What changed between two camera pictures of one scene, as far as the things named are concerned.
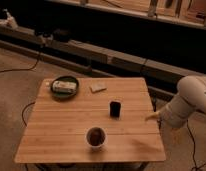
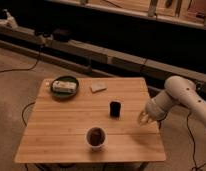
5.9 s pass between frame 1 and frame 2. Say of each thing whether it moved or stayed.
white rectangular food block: stayed
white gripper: moved
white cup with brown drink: stayed
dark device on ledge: stayed
